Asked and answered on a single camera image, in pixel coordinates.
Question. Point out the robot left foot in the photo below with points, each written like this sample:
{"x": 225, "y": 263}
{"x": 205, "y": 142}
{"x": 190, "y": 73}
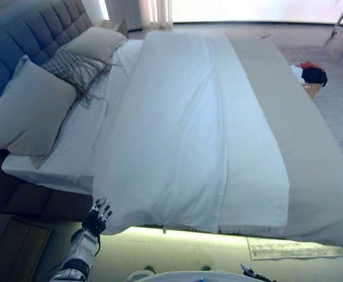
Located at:
{"x": 150, "y": 268}

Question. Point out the black garment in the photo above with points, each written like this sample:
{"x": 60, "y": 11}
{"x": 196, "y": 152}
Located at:
{"x": 315, "y": 76}

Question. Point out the white duvet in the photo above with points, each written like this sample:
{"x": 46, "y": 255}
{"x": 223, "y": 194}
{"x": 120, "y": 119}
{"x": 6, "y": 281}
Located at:
{"x": 183, "y": 132}

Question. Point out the small pale fringed rug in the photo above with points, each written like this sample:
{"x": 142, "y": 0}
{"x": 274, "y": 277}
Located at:
{"x": 297, "y": 248}

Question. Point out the grey tufted headboard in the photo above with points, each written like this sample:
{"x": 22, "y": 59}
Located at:
{"x": 18, "y": 32}

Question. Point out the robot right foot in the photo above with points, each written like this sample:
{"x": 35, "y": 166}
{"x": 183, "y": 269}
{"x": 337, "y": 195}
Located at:
{"x": 205, "y": 268}

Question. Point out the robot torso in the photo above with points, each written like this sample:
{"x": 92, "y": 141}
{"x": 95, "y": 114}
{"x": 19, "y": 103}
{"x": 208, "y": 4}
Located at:
{"x": 197, "y": 277}

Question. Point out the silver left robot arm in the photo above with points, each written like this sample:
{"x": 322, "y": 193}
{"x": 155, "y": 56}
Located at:
{"x": 80, "y": 252}

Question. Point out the patterned fringed throw pillow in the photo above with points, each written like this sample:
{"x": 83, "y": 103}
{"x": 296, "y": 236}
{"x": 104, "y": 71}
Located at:
{"x": 74, "y": 70}

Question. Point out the pale window curtain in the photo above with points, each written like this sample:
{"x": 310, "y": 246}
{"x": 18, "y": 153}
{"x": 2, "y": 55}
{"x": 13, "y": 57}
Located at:
{"x": 156, "y": 13}

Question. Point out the wooden laundry basket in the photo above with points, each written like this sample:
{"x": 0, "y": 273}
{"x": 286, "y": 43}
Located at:
{"x": 312, "y": 91}

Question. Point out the large beige pillow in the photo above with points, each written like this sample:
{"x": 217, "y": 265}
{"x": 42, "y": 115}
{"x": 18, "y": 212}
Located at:
{"x": 30, "y": 111}
{"x": 97, "y": 41}

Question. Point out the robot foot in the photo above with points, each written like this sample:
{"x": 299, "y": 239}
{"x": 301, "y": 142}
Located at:
{"x": 205, "y": 268}
{"x": 150, "y": 268}

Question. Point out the red garment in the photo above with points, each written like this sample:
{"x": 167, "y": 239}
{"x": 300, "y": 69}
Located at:
{"x": 306, "y": 64}

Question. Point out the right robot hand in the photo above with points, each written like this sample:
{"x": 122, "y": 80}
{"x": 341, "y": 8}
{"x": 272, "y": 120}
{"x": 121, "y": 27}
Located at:
{"x": 253, "y": 274}

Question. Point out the wooden nightstand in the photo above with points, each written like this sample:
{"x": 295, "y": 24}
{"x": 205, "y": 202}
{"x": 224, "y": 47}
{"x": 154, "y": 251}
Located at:
{"x": 15, "y": 249}

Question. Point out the beige bedspread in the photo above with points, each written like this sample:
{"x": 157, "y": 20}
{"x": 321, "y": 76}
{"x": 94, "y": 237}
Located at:
{"x": 306, "y": 147}

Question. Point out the white garment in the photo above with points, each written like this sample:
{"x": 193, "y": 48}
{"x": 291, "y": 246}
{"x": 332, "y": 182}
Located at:
{"x": 296, "y": 73}

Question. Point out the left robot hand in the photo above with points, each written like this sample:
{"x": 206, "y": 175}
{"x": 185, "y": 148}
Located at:
{"x": 97, "y": 216}

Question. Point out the metal tripod stand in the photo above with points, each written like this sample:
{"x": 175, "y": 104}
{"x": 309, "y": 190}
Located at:
{"x": 340, "y": 20}

